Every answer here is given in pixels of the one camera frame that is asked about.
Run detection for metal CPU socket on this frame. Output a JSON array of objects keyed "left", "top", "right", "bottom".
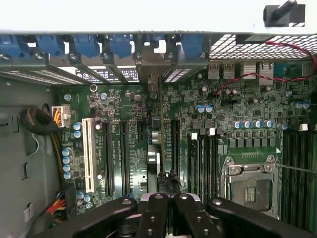
[{"left": 221, "top": 155, "right": 279, "bottom": 213}]

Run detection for yellow black power wire bundle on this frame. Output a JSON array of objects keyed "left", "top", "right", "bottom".
[{"left": 20, "top": 106, "right": 75, "bottom": 224}]

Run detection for short black expansion slot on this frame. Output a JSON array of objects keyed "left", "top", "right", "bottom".
[{"left": 137, "top": 121, "right": 146, "bottom": 143}]

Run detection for black table stop block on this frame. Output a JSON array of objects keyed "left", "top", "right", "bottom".
[{"left": 263, "top": 0, "right": 306, "bottom": 27}]

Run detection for white expansion slot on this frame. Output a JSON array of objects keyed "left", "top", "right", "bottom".
[{"left": 81, "top": 118, "right": 97, "bottom": 194}]

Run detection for green motherboard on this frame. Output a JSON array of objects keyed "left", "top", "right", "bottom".
[{"left": 58, "top": 81, "right": 317, "bottom": 224}]

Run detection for white power connector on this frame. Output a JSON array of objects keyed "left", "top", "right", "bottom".
[{"left": 51, "top": 105, "right": 72, "bottom": 128}]

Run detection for black open PC case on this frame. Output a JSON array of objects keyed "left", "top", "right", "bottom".
[{"left": 0, "top": 29, "right": 317, "bottom": 238}]

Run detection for black RAM slot bank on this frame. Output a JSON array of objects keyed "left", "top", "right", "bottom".
[
  {"left": 187, "top": 131, "right": 225, "bottom": 201},
  {"left": 282, "top": 128, "right": 317, "bottom": 224}
]

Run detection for red black twisted wire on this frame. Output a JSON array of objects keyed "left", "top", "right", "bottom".
[{"left": 214, "top": 41, "right": 317, "bottom": 97}]

